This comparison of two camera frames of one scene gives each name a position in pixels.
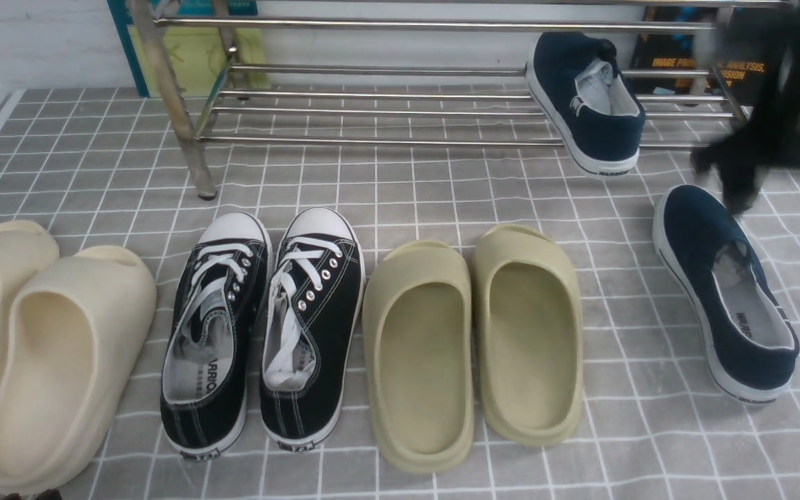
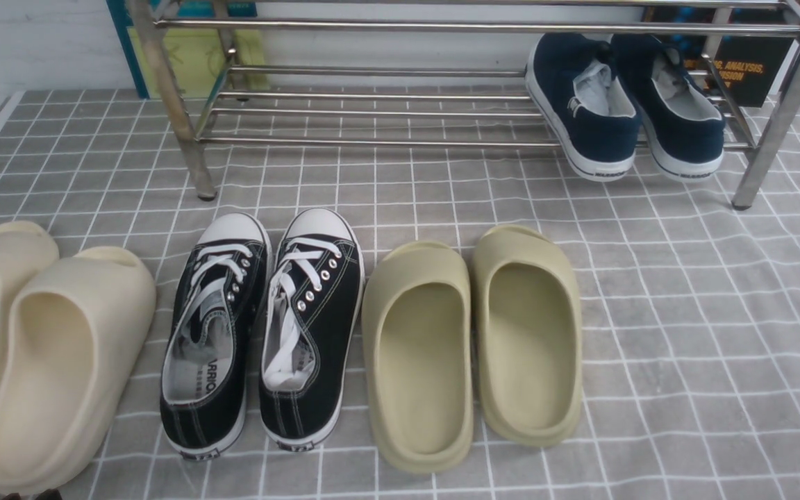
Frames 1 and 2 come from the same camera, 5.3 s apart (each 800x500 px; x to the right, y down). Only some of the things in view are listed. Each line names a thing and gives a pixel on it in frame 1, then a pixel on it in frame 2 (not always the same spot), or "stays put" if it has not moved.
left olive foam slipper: x=418 y=330 stays put
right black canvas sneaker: x=310 y=328 stays put
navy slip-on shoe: x=592 y=115 stays put
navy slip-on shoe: x=745 y=332 → x=683 y=126
